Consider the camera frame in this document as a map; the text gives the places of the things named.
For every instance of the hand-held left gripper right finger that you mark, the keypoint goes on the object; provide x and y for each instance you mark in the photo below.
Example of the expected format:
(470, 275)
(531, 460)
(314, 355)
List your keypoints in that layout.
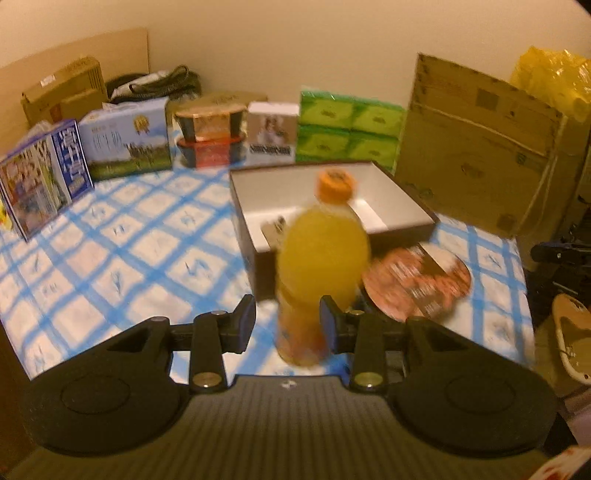
(328, 318)

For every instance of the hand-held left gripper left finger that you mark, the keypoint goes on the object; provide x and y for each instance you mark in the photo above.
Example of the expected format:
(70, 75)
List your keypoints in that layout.
(244, 323)

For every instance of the orange juice bottle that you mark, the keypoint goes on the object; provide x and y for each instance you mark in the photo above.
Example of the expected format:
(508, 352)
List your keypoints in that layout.
(323, 258)

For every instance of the black instant rice bowl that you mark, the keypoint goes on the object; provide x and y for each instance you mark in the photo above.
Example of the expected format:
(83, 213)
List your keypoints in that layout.
(415, 281)

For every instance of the brown box with white inside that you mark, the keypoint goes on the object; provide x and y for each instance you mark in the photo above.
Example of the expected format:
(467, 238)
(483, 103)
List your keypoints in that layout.
(295, 194)

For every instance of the blue checked bedsheet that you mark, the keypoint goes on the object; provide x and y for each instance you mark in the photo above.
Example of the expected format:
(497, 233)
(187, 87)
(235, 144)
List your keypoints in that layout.
(115, 258)

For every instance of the stack of green tissue packs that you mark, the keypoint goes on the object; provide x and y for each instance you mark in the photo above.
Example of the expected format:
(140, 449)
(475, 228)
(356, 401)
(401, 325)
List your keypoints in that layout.
(346, 129)

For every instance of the white box with photo print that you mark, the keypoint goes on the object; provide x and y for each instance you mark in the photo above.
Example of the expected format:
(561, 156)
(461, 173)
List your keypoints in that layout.
(272, 134)

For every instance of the gold lidded food bowl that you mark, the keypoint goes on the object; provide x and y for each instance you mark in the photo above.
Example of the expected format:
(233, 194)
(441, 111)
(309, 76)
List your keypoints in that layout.
(207, 120)

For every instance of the blue green milk carton box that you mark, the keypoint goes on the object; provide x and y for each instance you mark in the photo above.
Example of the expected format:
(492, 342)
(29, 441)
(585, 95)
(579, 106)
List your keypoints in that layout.
(124, 138)

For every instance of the large cardboard box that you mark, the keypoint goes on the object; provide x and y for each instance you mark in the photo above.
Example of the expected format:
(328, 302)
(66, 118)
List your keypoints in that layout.
(475, 147)

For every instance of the black device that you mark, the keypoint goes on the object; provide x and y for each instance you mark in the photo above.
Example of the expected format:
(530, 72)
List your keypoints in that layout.
(558, 254)

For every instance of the blue cartoon printed box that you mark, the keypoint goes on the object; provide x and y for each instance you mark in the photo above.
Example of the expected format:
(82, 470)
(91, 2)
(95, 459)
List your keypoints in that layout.
(41, 180)

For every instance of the black bag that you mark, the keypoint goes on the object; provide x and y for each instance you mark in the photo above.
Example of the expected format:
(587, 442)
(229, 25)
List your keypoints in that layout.
(180, 81)

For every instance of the small cardboard box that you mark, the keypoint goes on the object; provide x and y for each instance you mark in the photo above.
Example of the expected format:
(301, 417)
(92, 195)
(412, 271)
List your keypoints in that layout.
(64, 92)

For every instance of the yellow plastic bag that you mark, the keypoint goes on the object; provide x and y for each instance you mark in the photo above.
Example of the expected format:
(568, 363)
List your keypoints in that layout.
(558, 78)

